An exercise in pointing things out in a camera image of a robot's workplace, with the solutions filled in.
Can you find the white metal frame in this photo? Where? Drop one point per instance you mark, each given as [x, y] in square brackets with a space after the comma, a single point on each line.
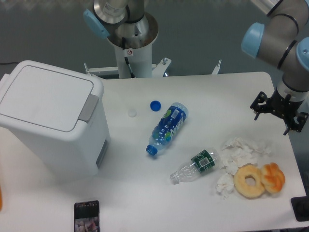
[158, 70]

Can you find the white push-lid trash can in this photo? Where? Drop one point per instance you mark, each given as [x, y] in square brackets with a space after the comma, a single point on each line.
[59, 115]

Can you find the ring doughnut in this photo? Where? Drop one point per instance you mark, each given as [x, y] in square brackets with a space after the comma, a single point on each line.
[247, 181]

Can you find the black smartphone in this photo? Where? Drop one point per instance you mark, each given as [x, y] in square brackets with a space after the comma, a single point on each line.
[86, 216]

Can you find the white bottle cap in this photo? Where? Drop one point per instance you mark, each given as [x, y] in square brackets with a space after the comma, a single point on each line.
[132, 113]

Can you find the blue label plastic bottle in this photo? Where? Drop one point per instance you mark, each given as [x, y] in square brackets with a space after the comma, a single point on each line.
[167, 128]

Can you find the blue bottle cap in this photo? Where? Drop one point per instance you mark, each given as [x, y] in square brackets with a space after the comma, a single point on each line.
[155, 106]

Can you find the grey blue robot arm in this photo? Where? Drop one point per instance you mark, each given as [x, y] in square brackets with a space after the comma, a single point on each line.
[273, 43]

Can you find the large crumpled white tissue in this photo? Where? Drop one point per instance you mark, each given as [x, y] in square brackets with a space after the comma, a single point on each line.
[237, 152]

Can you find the black device at edge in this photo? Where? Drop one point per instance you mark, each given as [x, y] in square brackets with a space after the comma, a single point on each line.
[300, 207]

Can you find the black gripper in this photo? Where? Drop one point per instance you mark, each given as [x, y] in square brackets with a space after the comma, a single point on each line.
[281, 107]

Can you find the orange twisted bread roll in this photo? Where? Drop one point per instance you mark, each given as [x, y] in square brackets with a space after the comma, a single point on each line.
[272, 178]

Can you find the green label clear bottle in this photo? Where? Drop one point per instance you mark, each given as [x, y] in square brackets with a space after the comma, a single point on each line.
[200, 164]

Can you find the small crumpled white tissue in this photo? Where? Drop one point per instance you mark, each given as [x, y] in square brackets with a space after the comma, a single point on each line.
[225, 185]

